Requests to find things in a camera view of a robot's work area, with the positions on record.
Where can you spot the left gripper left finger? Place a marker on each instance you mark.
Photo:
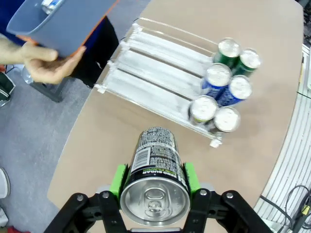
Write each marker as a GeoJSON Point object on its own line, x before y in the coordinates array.
{"type": "Point", "coordinates": [107, 213]}

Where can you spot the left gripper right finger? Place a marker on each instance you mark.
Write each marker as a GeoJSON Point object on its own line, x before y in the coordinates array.
{"type": "Point", "coordinates": [206, 213]}

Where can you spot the black pepsi zero can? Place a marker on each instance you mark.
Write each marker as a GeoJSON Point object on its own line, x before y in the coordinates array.
{"type": "Point", "coordinates": [155, 170]}
{"type": "Point", "coordinates": [227, 118]}

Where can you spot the blue-grey plastic bin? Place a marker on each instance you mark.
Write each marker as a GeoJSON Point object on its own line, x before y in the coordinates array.
{"type": "Point", "coordinates": [68, 24]}

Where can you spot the person's right forearm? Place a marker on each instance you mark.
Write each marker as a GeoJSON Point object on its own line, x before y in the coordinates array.
{"type": "Point", "coordinates": [9, 53]}

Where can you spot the white can dispenser rack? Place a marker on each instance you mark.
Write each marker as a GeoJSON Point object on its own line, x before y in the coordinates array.
{"type": "Point", "coordinates": [150, 72]}

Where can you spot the person's right hand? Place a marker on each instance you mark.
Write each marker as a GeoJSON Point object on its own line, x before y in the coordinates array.
{"type": "Point", "coordinates": [43, 70]}

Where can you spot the red cloth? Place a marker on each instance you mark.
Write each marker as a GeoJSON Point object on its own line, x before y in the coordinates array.
{"type": "Point", "coordinates": [17, 230]}

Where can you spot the silver can left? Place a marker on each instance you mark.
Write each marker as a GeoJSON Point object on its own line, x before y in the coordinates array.
{"type": "Point", "coordinates": [202, 106]}

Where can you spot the white round air purifier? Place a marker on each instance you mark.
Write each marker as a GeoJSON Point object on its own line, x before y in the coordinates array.
{"type": "Point", "coordinates": [3, 182]}

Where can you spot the grey plastic stool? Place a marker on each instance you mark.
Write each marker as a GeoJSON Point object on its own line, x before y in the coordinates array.
{"type": "Point", "coordinates": [48, 91]}

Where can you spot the dark green striped jacket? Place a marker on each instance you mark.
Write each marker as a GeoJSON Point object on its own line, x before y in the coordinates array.
{"type": "Point", "coordinates": [6, 89]}

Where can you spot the green soda can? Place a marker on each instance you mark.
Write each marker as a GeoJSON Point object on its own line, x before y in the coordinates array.
{"type": "Point", "coordinates": [250, 59]}
{"type": "Point", "coordinates": [229, 47]}

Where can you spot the person in blue jersey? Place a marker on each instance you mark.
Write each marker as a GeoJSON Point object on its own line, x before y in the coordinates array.
{"type": "Point", "coordinates": [102, 48]}

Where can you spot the slotted aluminium base plate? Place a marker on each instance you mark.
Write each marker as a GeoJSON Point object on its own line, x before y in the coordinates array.
{"type": "Point", "coordinates": [286, 157]}

